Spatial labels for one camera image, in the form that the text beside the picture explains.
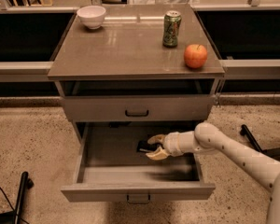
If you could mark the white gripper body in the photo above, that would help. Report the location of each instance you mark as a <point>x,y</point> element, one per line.
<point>172,145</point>

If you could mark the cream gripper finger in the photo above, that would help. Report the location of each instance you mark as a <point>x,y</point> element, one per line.
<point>156,139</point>
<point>158,155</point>

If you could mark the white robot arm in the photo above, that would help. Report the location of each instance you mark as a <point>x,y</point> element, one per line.
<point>205,138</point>

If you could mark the open grey middle drawer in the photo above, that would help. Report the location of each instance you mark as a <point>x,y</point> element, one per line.
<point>112,166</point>

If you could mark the grey drawer cabinet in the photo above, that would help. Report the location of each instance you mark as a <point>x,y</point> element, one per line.
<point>126,57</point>

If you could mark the closed grey top drawer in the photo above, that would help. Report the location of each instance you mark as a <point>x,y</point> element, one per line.
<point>153,108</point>

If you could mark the red orange apple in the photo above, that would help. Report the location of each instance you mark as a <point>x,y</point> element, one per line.
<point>195,56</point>

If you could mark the black right base leg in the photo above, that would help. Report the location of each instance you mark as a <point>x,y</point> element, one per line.
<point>273,152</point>

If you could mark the black base leg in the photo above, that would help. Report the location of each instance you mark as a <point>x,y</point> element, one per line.
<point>14,216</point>
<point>273,152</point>

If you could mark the green soda can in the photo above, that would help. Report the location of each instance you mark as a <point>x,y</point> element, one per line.
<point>172,20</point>

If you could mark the black left base leg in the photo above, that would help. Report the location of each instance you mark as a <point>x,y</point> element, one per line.
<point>14,216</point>

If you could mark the white ceramic bowl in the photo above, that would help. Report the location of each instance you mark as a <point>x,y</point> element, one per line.
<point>92,16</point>

